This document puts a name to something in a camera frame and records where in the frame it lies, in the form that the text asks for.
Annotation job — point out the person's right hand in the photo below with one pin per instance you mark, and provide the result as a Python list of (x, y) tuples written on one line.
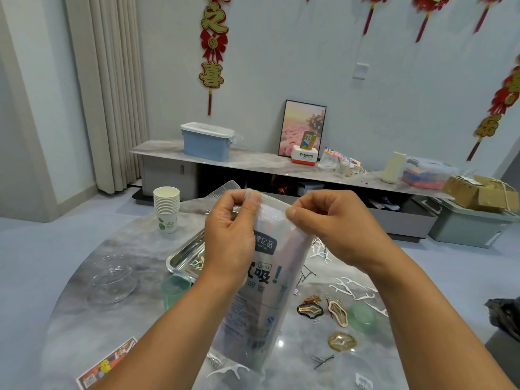
[(341, 227)]

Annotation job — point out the person's left hand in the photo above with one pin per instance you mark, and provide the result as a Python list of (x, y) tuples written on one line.
[(231, 239)]

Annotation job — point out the clear ribbed organizer box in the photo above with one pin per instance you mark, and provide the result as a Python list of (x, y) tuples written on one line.
[(223, 192)]

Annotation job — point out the metal tray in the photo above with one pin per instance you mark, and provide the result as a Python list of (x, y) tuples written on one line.
[(185, 256)]

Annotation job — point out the clear printed plastic bag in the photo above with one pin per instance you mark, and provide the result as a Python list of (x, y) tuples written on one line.
[(268, 288)]

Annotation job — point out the group of white paper cups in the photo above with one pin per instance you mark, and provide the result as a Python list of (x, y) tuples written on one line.
[(166, 208)]

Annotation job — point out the translucent green plastic cup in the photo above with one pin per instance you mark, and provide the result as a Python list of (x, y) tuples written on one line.
[(175, 292)]

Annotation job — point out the clear round plastic bowl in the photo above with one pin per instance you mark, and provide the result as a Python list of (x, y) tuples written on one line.
[(111, 280)]

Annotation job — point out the colourful matchbox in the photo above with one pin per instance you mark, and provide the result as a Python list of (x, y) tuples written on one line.
[(106, 365)]

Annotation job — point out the person's left forearm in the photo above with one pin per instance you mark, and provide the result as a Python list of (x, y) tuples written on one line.
[(162, 345)]

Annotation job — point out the person's right forearm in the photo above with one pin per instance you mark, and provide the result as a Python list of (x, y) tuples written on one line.
[(439, 329)]

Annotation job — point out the white box in cabinet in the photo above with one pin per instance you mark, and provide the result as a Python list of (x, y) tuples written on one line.
[(310, 189)]

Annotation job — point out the loose papers in cabinet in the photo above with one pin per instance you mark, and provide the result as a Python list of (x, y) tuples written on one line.
[(385, 204)]

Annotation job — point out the white floss pick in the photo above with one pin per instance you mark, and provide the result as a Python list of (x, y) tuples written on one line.
[(374, 306), (227, 369), (349, 286)]

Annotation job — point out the colourful small packet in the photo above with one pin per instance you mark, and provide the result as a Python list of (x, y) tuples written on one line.
[(356, 164)]

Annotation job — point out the clear bag of snacks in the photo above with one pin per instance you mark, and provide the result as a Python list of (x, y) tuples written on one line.
[(331, 160)]

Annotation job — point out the cream paper roll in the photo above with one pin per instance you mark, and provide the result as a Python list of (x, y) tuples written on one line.
[(394, 168)]

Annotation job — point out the white and red small box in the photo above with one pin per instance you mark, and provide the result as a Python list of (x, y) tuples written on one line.
[(304, 156)]

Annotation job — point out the grey cabinet with marble top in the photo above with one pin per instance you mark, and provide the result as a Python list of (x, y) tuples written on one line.
[(260, 161)]

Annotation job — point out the pale green plastic lid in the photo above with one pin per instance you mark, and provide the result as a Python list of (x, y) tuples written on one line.
[(363, 315)]

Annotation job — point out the small colourful box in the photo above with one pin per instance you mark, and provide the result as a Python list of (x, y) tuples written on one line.
[(309, 140)]

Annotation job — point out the blue storage box white lid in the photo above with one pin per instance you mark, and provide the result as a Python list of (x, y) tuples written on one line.
[(207, 143)]

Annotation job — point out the clear storage box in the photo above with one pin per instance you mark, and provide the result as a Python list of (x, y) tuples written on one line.
[(429, 174)]

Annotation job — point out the framed pink picture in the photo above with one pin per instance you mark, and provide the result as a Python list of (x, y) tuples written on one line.
[(294, 122)]

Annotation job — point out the grey green storage bin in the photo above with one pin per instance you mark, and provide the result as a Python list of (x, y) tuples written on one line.
[(471, 227)]

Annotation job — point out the cardboard box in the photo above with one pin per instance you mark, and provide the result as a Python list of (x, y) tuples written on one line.
[(479, 195)]

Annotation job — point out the trash bin with black bag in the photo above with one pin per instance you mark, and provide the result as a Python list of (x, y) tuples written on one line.
[(505, 325)]

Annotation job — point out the beige curtain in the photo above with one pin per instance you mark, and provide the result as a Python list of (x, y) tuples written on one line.
[(110, 85)]

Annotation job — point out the white wall switch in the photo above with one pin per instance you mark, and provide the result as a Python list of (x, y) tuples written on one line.
[(361, 71)]

